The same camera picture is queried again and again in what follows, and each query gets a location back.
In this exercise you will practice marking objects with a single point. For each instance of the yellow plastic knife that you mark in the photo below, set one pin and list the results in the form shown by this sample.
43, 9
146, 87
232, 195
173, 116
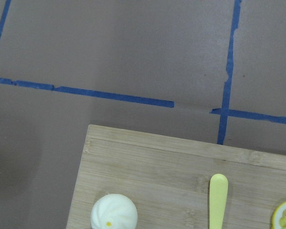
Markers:
218, 190

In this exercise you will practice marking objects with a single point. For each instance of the wooden cutting board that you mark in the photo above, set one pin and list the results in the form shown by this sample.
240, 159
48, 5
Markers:
168, 178

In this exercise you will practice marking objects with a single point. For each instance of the white steamed bun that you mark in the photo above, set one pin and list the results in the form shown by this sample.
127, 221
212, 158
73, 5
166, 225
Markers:
114, 211

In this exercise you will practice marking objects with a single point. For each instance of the upper lemon slice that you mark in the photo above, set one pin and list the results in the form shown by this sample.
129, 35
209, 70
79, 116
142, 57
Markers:
279, 217

